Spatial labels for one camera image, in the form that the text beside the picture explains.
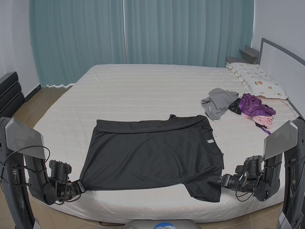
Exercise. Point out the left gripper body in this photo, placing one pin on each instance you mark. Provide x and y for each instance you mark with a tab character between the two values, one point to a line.
71	189

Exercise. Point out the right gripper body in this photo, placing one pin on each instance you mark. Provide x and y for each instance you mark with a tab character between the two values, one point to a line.
228	181

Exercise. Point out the black T-shirt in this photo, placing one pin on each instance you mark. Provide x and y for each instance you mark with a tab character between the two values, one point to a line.
152	156

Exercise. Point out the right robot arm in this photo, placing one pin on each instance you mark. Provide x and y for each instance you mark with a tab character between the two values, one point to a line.
293	151

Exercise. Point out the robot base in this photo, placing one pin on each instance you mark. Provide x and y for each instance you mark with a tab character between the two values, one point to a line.
162	224

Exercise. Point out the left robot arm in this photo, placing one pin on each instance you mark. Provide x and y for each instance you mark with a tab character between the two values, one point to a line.
14	175

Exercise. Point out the bed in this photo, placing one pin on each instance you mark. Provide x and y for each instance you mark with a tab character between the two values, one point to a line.
152	92

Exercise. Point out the pink garment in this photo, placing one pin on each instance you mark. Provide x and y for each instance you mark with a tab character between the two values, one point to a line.
262	120

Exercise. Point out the black glossy garment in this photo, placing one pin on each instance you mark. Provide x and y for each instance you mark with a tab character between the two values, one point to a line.
234	107

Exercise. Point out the purple garment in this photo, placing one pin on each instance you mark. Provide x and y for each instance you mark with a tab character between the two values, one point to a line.
252	105

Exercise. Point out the grey garment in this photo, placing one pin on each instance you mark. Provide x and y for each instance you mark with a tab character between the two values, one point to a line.
219	101

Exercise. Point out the white printed pillow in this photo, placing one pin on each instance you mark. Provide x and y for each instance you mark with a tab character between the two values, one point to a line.
259	80

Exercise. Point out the black chest of drawers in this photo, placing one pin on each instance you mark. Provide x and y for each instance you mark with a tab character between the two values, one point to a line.
9	92

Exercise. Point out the grey bedside table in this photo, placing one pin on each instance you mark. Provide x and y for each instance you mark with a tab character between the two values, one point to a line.
245	55

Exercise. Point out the blue-green curtain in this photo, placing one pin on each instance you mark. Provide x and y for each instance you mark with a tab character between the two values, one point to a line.
188	25
78	32

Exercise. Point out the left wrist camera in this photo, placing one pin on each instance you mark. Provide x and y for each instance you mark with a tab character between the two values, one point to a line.
81	185

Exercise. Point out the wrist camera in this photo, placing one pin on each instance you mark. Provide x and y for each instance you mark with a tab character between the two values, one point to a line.
239	170
81	185

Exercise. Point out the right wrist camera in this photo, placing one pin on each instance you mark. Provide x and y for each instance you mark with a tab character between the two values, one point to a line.
239	170

